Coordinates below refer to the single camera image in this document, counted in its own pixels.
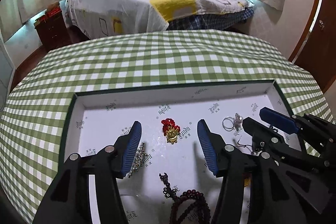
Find red flower gold charm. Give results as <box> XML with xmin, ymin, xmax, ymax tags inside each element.
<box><xmin>161</xmin><ymin>118</ymin><xmax>181</xmax><ymax>144</ymax></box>

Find red boxes on nightstand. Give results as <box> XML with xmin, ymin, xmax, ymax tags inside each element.
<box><xmin>34</xmin><ymin>2</ymin><xmax>62</xmax><ymax>27</ymax></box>

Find bed with patterned sheet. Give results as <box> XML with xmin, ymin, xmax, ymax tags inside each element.
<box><xmin>66</xmin><ymin>0</ymin><xmax>254</xmax><ymax>39</ymax></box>

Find black cord pendant necklace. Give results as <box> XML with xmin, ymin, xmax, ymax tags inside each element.
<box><xmin>232</xmin><ymin>135</ymin><xmax>261</xmax><ymax>156</ymax></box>

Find brown wooden door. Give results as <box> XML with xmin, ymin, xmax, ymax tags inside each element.
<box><xmin>289</xmin><ymin>0</ymin><xmax>335</xmax><ymax>92</ymax></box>

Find green jewelry tray box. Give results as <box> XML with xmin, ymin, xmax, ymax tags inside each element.
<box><xmin>58</xmin><ymin>80</ymin><xmax>320</xmax><ymax>224</ymax></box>

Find green checkered tablecloth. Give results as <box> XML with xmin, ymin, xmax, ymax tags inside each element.
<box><xmin>1</xmin><ymin>30</ymin><xmax>334</xmax><ymax>223</ymax></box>

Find dark wooden nightstand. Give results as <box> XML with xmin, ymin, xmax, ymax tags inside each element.
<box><xmin>34</xmin><ymin>11</ymin><xmax>71</xmax><ymax>52</ymax></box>

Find silver crystal bracelet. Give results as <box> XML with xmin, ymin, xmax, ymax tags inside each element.
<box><xmin>126</xmin><ymin>142</ymin><xmax>148</xmax><ymax>179</ymax></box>

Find silver ring with pearl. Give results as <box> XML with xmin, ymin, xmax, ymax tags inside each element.
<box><xmin>221</xmin><ymin>113</ymin><xmax>244</xmax><ymax>132</ymax></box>

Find dark red bead bracelet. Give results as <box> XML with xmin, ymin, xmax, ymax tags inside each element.
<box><xmin>158</xmin><ymin>172</ymin><xmax>211</xmax><ymax>224</ymax></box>

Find frosted glass wardrobe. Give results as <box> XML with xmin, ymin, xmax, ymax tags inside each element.
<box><xmin>0</xmin><ymin>38</ymin><xmax>15</xmax><ymax>112</ymax></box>

